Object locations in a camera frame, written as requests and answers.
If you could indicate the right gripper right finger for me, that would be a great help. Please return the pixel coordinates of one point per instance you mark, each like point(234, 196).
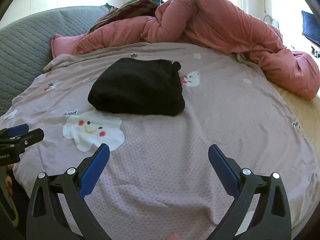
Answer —
point(260, 209)

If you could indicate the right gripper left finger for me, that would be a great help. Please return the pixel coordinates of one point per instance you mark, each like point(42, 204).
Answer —
point(46, 218)

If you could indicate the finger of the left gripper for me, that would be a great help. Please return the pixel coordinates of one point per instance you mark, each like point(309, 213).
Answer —
point(17, 130)
point(19, 143)

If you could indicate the black garment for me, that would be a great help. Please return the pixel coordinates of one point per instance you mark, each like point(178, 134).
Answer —
point(134, 86)

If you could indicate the person's left hand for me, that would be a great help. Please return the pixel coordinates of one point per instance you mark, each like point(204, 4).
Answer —
point(8, 180)

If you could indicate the grey quilted headboard cushion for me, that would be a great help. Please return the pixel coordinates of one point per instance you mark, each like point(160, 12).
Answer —
point(25, 44)

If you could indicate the beige mattress edge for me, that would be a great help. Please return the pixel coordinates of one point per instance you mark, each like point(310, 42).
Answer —
point(307, 113)

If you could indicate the mauve printed bed sheet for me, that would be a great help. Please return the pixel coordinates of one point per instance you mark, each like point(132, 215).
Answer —
point(159, 179)

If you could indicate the multicolour striped blanket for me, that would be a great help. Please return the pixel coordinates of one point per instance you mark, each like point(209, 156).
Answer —
point(130, 9)

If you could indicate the dark monitor screen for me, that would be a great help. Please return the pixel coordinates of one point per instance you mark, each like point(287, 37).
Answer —
point(310, 27)

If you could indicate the pink quilted comforter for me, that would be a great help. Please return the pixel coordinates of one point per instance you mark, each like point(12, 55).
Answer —
point(216, 24)

